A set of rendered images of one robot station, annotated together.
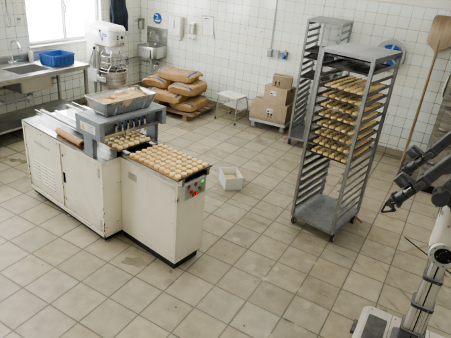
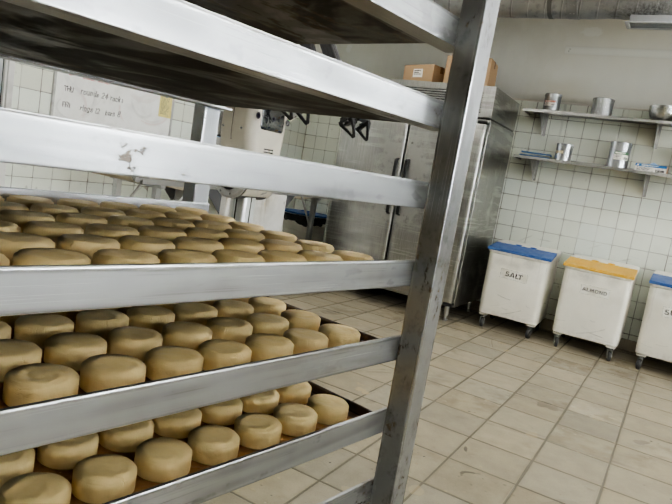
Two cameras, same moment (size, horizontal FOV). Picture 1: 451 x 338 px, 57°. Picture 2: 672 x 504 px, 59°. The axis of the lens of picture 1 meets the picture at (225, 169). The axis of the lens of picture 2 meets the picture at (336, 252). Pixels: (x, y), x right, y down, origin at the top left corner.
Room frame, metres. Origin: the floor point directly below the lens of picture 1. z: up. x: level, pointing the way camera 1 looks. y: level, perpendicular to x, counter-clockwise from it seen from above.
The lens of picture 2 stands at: (4.36, -0.83, 1.15)
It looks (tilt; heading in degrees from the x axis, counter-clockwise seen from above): 8 degrees down; 182
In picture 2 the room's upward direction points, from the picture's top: 10 degrees clockwise
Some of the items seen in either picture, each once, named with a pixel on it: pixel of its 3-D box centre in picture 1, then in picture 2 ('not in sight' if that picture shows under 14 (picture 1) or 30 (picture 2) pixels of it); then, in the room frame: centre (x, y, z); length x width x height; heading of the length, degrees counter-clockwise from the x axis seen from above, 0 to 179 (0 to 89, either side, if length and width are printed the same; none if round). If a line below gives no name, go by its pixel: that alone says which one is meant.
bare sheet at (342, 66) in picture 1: (360, 66); not in sight; (3.79, -1.10, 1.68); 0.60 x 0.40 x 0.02; 142
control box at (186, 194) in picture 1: (194, 188); not in sight; (2.89, 0.24, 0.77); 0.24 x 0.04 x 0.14; 144
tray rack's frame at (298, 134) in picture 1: (319, 84); not in sight; (6.04, -1.23, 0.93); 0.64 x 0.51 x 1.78; 155
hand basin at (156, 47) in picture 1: (155, 45); not in sight; (7.75, 1.50, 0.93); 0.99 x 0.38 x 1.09; 62
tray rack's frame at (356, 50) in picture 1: (341, 143); not in sight; (3.78, -1.10, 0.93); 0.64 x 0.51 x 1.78; 142
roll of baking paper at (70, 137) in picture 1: (70, 137); not in sight; (3.41, 1.42, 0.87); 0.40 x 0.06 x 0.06; 51
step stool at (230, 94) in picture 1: (233, 106); not in sight; (6.77, -0.03, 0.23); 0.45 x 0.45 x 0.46; 54
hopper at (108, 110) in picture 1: (122, 101); not in sight; (3.41, 0.93, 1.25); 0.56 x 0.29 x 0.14; 144
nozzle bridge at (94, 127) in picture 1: (123, 127); not in sight; (3.41, 0.93, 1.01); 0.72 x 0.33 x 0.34; 144
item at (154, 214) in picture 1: (161, 204); not in sight; (3.11, 0.53, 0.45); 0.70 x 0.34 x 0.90; 54
